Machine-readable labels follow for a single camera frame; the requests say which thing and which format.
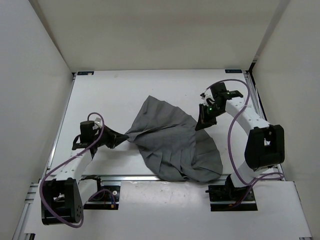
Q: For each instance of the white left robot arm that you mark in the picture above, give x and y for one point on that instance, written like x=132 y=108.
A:
x=63 y=197

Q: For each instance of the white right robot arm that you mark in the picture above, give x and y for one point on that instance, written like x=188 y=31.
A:
x=265 y=142

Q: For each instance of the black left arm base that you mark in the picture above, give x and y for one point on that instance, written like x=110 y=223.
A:
x=97 y=195

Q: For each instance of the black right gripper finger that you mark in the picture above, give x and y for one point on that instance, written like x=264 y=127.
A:
x=203 y=121
x=210 y=122

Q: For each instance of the grey pleated skirt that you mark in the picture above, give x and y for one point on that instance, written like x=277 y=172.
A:
x=170 y=145

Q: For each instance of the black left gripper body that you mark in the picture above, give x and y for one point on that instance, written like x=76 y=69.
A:
x=99 y=142

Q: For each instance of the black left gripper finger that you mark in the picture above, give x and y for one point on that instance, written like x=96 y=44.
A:
x=107 y=132
x=113 y=140

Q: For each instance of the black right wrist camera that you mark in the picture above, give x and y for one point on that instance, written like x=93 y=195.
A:
x=218 y=88

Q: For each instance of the blue corner label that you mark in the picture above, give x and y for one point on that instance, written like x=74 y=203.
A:
x=85 y=73
x=233 y=71

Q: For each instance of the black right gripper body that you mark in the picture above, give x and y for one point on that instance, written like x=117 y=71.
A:
x=215 y=110

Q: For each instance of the blue right corner label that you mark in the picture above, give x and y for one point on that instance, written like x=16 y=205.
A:
x=233 y=71

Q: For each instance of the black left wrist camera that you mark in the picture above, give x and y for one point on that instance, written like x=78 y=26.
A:
x=87 y=129

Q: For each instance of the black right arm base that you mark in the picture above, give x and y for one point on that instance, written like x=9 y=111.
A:
x=228 y=198

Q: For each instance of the aluminium frame rail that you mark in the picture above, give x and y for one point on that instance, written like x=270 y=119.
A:
x=273 y=171

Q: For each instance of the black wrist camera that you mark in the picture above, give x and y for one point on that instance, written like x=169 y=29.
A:
x=218 y=88
x=87 y=129

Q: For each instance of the blue left corner label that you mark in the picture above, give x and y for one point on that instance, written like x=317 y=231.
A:
x=85 y=73

